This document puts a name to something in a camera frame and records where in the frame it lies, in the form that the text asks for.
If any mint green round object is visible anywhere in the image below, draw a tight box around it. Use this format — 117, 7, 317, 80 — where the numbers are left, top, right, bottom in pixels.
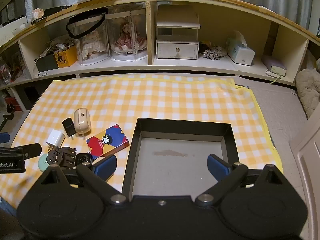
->
39, 154, 54, 173

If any white charger plug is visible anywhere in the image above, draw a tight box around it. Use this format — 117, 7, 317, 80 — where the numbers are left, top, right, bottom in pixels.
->
46, 129, 66, 152

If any black charger plug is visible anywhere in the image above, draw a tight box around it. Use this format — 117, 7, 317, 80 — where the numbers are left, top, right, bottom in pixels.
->
62, 117, 76, 139

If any beige fluffy cushion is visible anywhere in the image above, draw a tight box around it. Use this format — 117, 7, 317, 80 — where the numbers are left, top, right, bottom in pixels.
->
295, 67, 320, 118

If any clear doll case pink dress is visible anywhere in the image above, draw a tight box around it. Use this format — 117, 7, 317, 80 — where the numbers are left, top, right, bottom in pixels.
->
106, 3, 150, 62

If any white mini drawer cabinet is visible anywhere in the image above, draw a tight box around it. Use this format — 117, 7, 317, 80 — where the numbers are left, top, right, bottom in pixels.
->
155, 4, 201, 60

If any clear doll case white dress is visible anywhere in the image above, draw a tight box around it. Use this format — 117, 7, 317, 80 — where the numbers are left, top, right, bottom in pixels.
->
74, 15, 110, 66

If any yellow checked mat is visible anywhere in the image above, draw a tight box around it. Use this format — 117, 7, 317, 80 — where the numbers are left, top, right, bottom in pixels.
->
0, 74, 284, 205

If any beige earbuds case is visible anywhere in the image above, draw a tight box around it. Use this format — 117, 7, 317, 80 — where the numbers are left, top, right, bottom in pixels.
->
73, 107, 91, 135

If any wooden shelf unit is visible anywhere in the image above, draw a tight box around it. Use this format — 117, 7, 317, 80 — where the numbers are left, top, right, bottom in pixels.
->
0, 0, 320, 113

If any dark hair claw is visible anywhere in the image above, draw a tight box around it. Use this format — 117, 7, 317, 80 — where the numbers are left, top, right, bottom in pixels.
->
47, 146, 77, 168

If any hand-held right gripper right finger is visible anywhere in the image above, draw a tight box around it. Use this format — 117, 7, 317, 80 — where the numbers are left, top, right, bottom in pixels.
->
195, 154, 294, 207

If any black storage box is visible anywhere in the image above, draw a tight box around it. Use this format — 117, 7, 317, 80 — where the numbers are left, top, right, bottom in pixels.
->
35, 54, 59, 73

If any black strap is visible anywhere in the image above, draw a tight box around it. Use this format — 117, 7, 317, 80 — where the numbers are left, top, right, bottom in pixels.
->
66, 7, 109, 40

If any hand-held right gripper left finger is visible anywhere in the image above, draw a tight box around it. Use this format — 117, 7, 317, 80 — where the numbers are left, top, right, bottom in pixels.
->
37, 154, 129, 207

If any red and blue card box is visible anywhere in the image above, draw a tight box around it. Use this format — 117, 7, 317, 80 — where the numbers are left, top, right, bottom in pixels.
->
86, 124, 130, 160

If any black metal stand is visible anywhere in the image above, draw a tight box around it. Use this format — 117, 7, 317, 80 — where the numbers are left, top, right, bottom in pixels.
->
0, 104, 15, 132

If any pale pink door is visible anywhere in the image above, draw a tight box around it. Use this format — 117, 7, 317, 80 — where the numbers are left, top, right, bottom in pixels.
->
289, 115, 320, 240

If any tissue box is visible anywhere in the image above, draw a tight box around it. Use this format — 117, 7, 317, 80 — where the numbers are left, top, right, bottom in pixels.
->
226, 30, 256, 67

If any beaded scrunchie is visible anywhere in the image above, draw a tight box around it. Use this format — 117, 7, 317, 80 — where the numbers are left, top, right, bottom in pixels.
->
203, 45, 228, 61

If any yellow box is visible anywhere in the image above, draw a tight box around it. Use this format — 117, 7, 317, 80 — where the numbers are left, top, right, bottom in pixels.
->
53, 46, 78, 68

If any black smartwatch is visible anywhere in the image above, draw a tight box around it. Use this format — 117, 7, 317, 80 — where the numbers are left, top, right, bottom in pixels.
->
75, 152, 94, 167

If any purple notebook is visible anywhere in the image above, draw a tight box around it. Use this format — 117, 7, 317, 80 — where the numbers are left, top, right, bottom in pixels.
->
261, 54, 288, 78

